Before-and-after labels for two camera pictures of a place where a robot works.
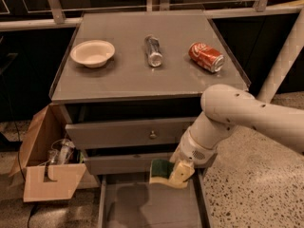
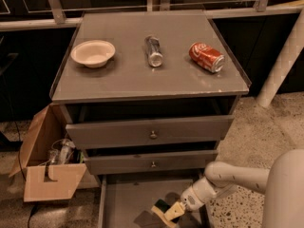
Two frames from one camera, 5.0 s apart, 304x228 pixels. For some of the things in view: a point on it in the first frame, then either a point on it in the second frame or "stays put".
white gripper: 194,150 -> 191,200
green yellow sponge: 161,171 -> 160,208
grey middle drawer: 124,163 stays put
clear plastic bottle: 153,50 stays put
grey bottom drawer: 133,201 stays put
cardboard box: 50,169 stays put
